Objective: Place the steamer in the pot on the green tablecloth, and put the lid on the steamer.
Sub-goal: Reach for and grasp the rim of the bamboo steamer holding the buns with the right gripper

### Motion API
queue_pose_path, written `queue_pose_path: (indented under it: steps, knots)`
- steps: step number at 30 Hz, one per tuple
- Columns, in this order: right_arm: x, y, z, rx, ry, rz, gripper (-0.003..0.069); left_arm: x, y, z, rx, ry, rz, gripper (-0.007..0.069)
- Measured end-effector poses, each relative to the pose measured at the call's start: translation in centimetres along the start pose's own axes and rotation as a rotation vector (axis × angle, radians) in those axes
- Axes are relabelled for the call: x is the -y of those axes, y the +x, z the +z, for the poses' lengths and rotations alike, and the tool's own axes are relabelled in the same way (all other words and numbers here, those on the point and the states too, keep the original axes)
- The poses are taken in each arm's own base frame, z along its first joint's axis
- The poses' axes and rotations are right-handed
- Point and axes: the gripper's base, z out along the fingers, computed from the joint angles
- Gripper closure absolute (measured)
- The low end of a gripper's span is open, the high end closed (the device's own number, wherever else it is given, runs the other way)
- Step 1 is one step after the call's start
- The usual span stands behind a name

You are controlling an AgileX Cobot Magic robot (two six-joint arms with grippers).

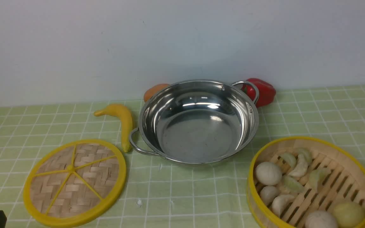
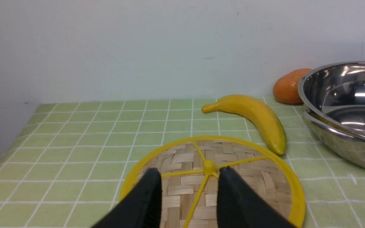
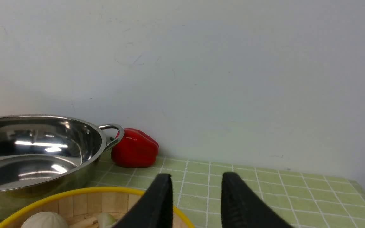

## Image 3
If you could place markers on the yellow-rimmed bamboo steamer basket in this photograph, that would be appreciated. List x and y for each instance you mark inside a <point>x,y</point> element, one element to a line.
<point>80,207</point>

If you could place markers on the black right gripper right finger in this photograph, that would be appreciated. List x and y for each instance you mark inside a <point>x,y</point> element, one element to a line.
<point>242,208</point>

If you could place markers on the stainless steel pot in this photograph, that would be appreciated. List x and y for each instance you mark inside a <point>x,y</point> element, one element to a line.
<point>42,155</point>

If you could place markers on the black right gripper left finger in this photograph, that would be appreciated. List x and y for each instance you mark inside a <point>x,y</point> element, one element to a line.
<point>154,209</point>

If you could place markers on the red bell pepper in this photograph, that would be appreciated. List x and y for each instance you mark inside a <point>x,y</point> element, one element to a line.
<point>136,150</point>

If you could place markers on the white round bun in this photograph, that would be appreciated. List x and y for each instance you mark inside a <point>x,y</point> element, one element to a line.
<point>45,219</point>

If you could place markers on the pale green dumpling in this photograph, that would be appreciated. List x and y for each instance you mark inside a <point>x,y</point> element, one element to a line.
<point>106,220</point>

